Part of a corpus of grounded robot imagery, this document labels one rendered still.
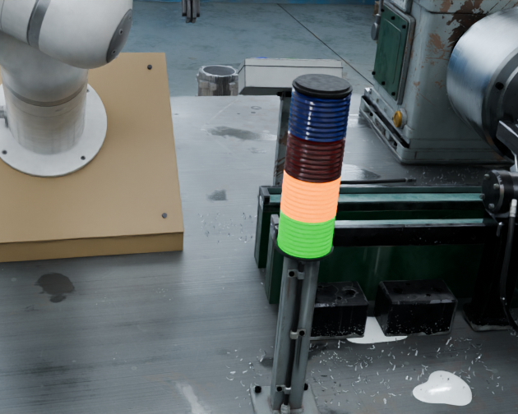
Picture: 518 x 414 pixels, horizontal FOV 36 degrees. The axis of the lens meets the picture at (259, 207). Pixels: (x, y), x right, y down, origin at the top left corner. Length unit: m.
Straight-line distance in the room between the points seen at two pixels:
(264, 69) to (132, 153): 0.26
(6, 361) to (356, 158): 0.92
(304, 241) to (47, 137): 0.53
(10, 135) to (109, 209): 0.19
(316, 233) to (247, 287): 0.40
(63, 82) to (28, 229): 0.28
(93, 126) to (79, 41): 0.39
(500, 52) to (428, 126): 0.33
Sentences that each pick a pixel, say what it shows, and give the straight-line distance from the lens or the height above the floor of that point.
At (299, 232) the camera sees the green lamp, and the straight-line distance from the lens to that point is 0.83.
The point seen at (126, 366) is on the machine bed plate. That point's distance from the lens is 1.06.
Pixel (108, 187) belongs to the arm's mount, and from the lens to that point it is 1.30.
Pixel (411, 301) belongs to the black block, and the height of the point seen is 0.86.
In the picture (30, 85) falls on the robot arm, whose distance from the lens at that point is 1.10.
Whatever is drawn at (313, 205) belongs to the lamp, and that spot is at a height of 1.10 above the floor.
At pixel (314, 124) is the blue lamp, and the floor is 1.18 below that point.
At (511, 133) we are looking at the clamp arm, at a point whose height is 1.03.
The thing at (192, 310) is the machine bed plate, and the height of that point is 0.80.
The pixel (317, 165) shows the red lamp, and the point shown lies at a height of 1.14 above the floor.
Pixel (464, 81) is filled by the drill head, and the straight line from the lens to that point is 1.48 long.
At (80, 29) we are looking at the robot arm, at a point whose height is 1.22.
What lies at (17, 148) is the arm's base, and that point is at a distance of 1.31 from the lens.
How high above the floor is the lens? 1.46
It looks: 27 degrees down
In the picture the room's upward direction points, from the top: 5 degrees clockwise
